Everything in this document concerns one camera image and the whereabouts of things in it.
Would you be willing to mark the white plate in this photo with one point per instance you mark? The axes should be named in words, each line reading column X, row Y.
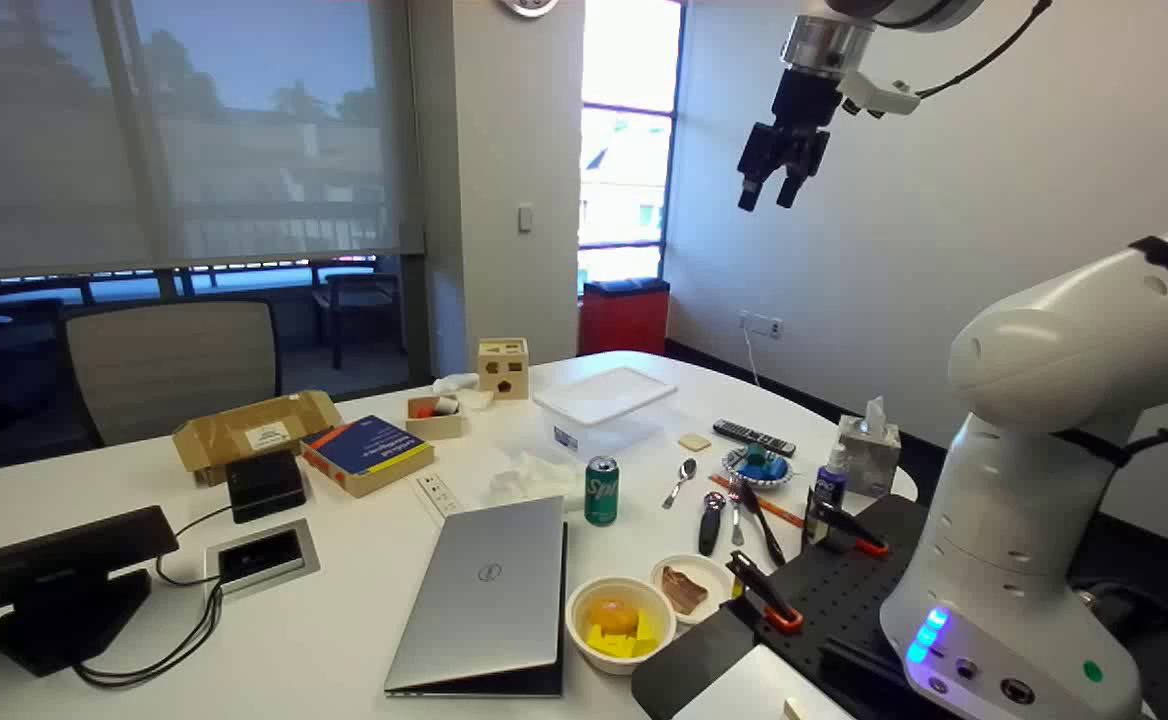
column 720, row 582

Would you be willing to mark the wall power socket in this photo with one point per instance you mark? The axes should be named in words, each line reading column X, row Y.
column 763, row 324

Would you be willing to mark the wall light switch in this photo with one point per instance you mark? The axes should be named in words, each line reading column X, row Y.
column 525, row 221

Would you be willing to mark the clear plastic container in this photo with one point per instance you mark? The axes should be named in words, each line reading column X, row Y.
column 604, row 402

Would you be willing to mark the beige office chair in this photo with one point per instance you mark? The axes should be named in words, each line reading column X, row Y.
column 170, row 367

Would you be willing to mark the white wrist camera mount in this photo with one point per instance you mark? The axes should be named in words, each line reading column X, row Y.
column 882, row 93

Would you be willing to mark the metal spoon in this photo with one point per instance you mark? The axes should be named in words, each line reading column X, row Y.
column 687, row 475

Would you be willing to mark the small black box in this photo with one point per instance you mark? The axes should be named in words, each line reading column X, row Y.
column 264, row 487

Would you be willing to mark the wall clock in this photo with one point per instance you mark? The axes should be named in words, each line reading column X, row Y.
column 528, row 5

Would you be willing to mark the white paper sheet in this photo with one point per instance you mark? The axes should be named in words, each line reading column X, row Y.
column 757, row 689

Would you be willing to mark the yellow blocks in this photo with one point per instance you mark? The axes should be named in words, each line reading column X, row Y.
column 616, row 627

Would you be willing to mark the green soda can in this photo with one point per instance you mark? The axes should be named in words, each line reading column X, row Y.
column 603, row 495

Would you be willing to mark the open cardboard box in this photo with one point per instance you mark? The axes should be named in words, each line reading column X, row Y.
column 230, row 440

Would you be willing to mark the orange pencil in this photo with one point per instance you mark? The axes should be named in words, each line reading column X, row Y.
column 779, row 504

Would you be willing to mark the black pen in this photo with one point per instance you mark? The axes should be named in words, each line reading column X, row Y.
column 763, row 522

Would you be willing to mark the red bin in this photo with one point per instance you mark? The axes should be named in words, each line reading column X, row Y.
column 625, row 323

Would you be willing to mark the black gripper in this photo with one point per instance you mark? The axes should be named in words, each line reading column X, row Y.
column 799, row 115

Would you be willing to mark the silver laptop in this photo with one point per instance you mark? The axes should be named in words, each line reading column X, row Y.
column 484, row 594

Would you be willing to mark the grey roller blind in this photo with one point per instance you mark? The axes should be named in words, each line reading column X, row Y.
column 209, row 122

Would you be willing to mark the blue book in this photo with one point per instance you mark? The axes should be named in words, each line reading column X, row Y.
column 368, row 448

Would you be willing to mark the tissue box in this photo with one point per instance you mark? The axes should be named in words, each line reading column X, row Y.
column 864, row 462

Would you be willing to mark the blue cylinder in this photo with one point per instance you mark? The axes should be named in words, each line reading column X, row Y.
column 829, row 490

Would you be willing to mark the black mounting board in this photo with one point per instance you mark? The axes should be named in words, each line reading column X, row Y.
column 836, row 602

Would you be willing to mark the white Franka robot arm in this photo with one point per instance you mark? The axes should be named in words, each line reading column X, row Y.
column 1076, row 402

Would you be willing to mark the brown food piece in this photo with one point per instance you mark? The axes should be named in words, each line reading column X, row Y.
column 680, row 588

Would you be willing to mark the black marker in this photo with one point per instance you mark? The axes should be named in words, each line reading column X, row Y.
column 710, row 522

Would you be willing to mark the small wooden block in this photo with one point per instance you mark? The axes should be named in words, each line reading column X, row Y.
column 693, row 440

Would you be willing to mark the clear plastic bag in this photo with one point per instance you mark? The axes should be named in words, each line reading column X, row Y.
column 528, row 477

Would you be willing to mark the black orange clamp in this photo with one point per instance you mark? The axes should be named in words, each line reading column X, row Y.
column 850, row 524
column 767, row 594

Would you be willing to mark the black remote control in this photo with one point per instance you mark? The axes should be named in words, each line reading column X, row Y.
column 755, row 438

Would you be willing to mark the table power outlet panel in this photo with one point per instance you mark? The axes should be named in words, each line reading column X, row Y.
column 264, row 553

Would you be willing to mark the white card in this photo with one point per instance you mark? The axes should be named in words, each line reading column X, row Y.
column 434, row 495

